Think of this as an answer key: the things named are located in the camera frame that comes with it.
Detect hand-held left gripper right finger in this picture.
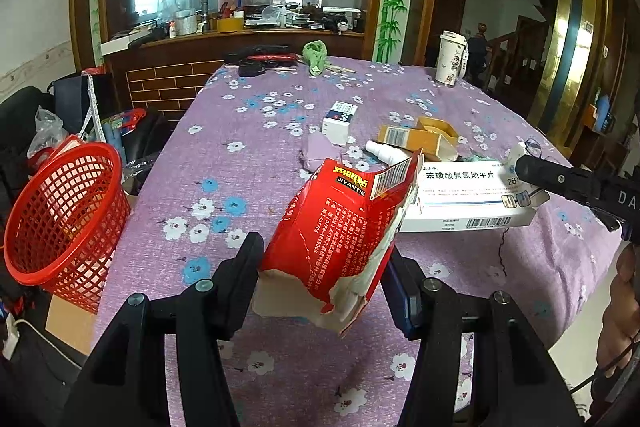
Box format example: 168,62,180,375
382,247,586,427

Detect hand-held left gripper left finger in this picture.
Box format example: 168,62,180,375
60,231,266,427

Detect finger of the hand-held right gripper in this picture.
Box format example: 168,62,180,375
515,154,608,208

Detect torn red cardboard box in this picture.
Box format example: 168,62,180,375
252,149,425,338

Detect cartoon print tissue pack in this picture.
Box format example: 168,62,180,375
459,148,496,164

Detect white medicine box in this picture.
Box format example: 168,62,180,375
397,142,551,233

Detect red plastic mesh basket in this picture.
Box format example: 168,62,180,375
2,142,132,314

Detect person's right hand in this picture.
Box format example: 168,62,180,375
597,244,640,380

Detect eyeglasses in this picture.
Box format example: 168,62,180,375
520,136,552,164

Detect purple floral tablecloth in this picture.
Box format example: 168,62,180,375
95,57,623,427

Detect wooden staircase railing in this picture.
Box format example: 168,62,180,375
486,14,552,94

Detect yellow brown cardboard box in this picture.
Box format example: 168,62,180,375
376,116,460,162

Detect white spray bottle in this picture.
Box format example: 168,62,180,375
365,140,416,162

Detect white printed cup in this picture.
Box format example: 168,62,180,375
435,31,470,86

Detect small white blue box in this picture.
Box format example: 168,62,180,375
321,101,359,146

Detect wooden brick pattern counter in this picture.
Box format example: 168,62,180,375
102,28,366,128

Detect long black object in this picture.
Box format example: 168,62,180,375
224,44,292,62

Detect green cloth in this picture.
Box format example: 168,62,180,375
302,41,331,76

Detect clear plastic bag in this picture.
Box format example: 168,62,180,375
27,106,69,158

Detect dark gift bag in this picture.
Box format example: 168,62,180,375
52,69,114,134

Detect white flat book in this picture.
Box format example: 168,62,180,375
101,34,147,54

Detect white power strip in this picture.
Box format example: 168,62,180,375
0,312,27,361

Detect red handled tool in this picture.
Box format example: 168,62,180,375
246,53,297,64

